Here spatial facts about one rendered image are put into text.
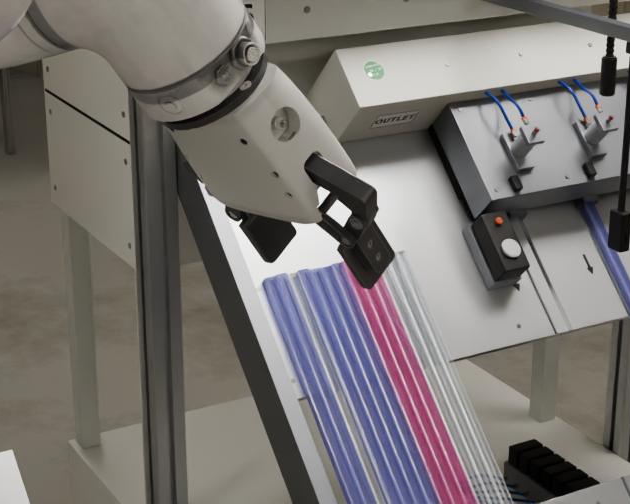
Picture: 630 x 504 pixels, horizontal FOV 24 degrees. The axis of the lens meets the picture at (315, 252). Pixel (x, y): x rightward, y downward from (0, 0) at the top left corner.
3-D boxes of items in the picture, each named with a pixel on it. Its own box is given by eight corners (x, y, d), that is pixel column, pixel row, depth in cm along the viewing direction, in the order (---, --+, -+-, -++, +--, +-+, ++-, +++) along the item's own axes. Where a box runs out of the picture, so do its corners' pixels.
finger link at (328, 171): (356, 154, 84) (392, 218, 88) (263, 133, 89) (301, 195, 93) (345, 169, 84) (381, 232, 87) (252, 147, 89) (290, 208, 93)
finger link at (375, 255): (381, 189, 88) (425, 261, 92) (343, 182, 90) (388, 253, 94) (351, 227, 87) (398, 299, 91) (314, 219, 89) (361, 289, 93)
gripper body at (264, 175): (295, 31, 84) (377, 166, 91) (184, 21, 91) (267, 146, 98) (219, 122, 81) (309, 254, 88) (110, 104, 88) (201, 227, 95)
